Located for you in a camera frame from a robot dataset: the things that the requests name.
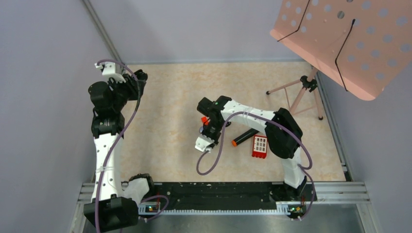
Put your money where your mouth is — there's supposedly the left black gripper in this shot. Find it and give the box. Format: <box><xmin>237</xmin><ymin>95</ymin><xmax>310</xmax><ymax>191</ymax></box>
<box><xmin>107</xmin><ymin>73</ymin><xmax>145</xmax><ymax>111</ymax></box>

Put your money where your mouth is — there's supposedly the black earbud charging case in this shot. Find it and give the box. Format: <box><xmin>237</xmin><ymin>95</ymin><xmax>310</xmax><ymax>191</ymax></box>
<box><xmin>134</xmin><ymin>69</ymin><xmax>148</xmax><ymax>83</ymax></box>

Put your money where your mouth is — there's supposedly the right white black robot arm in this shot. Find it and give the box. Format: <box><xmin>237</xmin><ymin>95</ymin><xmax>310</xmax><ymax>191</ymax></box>
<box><xmin>194</xmin><ymin>96</ymin><xmax>308</xmax><ymax>200</ymax></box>

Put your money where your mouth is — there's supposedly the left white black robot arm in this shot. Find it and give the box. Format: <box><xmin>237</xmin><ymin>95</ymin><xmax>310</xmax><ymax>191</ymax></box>
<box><xmin>84</xmin><ymin>70</ymin><xmax>156</xmax><ymax>233</ymax></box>

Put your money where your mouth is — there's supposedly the small red block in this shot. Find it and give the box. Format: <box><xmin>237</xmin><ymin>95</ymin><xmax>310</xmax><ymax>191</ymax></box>
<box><xmin>201</xmin><ymin>116</ymin><xmax>209</xmax><ymax>125</ymax></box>

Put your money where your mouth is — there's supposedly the black microphone orange tip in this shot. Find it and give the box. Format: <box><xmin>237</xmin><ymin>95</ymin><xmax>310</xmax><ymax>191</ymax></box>
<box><xmin>232</xmin><ymin>129</ymin><xmax>259</xmax><ymax>147</ymax></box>

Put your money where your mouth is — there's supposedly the red white toy block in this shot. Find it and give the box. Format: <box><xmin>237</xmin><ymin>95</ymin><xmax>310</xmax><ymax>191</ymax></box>
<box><xmin>252</xmin><ymin>135</ymin><xmax>268</xmax><ymax>159</ymax></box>

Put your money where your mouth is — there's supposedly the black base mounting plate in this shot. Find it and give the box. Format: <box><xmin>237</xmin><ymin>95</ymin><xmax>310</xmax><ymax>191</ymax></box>
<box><xmin>138</xmin><ymin>182</ymin><xmax>317</xmax><ymax>219</ymax></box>

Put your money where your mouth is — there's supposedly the pink perforated music stand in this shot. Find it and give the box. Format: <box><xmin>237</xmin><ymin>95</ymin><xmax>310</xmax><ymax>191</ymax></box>
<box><xmin>270</xmin><ymin>0</ymin><xmax>412</xmax><ymax>137</ymax></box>

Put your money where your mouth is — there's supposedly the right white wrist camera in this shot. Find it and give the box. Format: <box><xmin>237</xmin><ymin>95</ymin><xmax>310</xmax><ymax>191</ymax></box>
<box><xmin>194</xmin><ymin>134</ymin><xmax>215</xmax><ymax>152</ymax></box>

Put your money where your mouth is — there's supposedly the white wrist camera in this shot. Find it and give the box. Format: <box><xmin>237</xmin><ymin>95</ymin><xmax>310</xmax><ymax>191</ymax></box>
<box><xmin>194</xmin><ymin>134</ymin><xmax>215</xmax><ymax>152</ymax></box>
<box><xmin>94</xmin><ymin>62</ymin><xmax>126</xmax><ymax>83</ymax></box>

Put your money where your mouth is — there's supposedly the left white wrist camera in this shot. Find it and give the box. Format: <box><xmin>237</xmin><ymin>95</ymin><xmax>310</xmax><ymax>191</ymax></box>
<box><xmin>94</xmin><ymin>62</ymin><xmax>126</xmax><ymax>83</ymax></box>

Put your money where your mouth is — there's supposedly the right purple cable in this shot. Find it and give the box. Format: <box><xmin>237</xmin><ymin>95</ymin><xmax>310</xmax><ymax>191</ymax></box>
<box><xmin>196</xmin><ymin>111</ymin><xmax>317</xmax><ymax>220</ymax></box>

